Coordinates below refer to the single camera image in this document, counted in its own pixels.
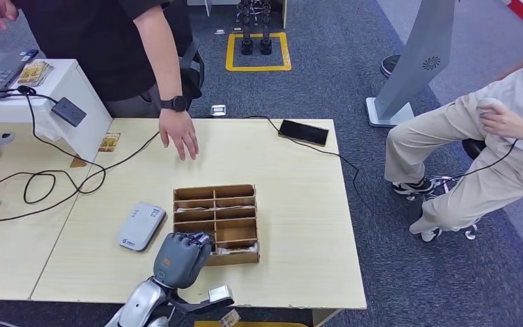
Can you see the standing humanoid robot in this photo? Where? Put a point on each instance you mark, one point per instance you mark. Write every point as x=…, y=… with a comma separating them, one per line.
x=246, y=31

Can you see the round black base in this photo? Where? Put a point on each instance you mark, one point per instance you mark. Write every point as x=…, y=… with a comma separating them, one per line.
x=388, y=65

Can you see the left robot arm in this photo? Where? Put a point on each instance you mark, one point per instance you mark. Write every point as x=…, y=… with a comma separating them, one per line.
x=139, y=302

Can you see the standing person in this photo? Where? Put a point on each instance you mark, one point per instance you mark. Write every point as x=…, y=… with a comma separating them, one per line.
x=85, y=45

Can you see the black usb hub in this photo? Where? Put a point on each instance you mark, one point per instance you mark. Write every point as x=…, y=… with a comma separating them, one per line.
x=68, y=112

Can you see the wooden card organizer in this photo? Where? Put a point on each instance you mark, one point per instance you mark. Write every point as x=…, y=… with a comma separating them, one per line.
x=234, y=232

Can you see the grey white card reader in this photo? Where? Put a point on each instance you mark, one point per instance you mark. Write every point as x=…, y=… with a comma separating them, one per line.
x=140, y=227

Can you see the yellow floor tape square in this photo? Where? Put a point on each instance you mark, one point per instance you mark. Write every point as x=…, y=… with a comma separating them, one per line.
x=258, y=68

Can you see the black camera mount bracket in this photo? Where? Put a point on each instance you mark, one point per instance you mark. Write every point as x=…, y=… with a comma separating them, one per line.
x=189, y=308

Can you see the grey computer mouse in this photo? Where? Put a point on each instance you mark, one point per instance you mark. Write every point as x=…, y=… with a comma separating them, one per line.
x=4, y=138

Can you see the small brown cardboard piece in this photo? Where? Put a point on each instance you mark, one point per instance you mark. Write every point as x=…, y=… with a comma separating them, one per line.
x=78, y=162

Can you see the black stool chrome base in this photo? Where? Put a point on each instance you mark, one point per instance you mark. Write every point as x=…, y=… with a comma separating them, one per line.
x=472, y=149

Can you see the small white round object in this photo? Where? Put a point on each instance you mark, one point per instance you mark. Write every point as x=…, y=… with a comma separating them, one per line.
x=487, y=105

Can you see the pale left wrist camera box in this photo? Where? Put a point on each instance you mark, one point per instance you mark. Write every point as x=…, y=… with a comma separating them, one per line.
x=221, y=294

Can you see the seated person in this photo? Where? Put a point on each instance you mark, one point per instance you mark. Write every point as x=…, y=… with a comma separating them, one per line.
x=446, y=131

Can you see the hotel key card autumn print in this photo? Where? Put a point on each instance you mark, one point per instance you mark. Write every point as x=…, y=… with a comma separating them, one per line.
x=238, y=248
x=234, y=208
x=109, y=142
x=194, y=209
x=230, y=318

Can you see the standing person's left forearm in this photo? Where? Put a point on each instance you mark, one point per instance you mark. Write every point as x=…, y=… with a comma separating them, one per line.
x=160, y=58

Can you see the silver floor socket box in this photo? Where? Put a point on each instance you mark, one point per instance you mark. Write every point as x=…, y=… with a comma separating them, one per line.
x=218, y=110

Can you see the black smartphone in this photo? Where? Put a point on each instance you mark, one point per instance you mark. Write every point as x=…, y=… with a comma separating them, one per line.
x=303, y=132

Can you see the seated person's left hand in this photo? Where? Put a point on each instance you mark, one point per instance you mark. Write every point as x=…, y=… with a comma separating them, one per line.
x=498, y=122

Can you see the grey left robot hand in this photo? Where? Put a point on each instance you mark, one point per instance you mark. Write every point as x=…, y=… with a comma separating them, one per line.
x=178, y=264

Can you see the seated person's right forearm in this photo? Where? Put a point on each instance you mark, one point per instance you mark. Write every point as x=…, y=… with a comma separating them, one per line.
x=514, y=70

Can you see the black office chair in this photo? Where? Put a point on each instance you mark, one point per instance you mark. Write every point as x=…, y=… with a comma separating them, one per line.
x=196, y=76

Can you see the black wristwatch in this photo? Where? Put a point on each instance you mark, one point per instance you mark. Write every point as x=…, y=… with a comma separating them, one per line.
x=176, y=104

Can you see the standing person's left hand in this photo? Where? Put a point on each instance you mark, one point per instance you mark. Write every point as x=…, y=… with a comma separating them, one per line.
x=178, y=131

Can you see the white desk riser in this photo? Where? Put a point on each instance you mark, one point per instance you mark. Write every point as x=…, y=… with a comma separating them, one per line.
x=65, y=88

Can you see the grey kiosk stand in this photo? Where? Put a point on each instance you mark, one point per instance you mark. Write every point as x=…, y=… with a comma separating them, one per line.
x=417, y=58

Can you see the stack of hotel key cards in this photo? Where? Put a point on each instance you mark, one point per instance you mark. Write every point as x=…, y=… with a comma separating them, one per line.
x=35, y=73

